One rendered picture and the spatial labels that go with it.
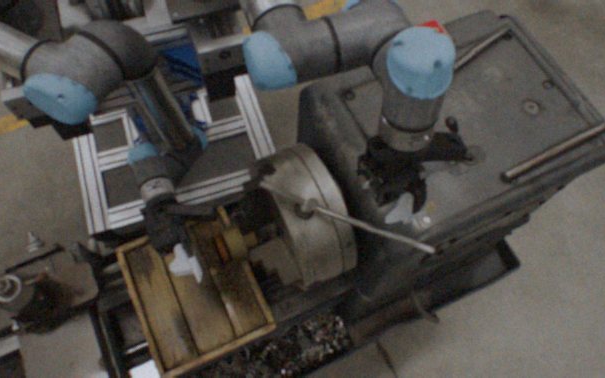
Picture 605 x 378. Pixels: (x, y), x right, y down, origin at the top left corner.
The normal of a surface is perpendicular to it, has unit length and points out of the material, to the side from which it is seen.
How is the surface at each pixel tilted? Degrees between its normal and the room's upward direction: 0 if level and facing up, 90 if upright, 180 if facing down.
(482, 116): 0
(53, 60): 7
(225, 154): 0
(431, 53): 10
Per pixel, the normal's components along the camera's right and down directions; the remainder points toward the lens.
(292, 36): 0.08, -0.29
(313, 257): 0.37, 0.40
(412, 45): -0.04, -0.55
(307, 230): 0.25, 0.06
